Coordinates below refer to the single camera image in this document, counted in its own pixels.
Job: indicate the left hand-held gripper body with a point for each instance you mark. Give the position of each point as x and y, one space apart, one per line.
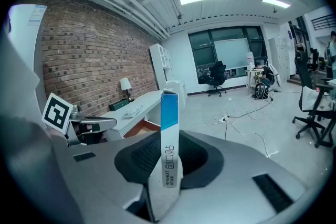
56 112

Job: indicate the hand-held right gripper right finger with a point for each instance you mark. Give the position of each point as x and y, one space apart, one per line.
236 191

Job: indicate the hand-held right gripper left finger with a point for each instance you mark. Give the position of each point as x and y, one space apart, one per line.
99 178

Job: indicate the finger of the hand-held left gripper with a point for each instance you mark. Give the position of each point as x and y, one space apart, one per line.
101 122

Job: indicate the wooden drawer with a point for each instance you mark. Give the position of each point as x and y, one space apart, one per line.
141 129

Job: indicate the blue and white box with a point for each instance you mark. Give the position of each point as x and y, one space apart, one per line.
170 112

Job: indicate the dark green box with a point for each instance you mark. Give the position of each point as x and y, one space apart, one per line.
119 105

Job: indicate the table lamp with white shade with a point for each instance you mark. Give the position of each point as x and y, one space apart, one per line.
125 84

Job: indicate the white desk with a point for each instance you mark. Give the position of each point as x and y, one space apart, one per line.
147 102

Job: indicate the white power strip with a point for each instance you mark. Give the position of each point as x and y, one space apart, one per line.
223 119

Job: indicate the white shelf unit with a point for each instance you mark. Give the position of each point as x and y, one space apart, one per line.
164 68

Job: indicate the black white backpack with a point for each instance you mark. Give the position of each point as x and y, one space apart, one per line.
260 91

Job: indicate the black office chair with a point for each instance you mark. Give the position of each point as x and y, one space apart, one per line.
218 73
305 76

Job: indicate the small round wooden table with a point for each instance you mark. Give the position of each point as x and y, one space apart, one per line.
254 72

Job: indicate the dark framed window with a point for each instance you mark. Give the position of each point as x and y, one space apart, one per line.
202 49

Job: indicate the white water jug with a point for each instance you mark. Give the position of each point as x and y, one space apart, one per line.
250 58

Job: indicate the whiteboard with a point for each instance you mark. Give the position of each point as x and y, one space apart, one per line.
231 53

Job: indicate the white lockers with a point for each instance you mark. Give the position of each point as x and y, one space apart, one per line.
282 57

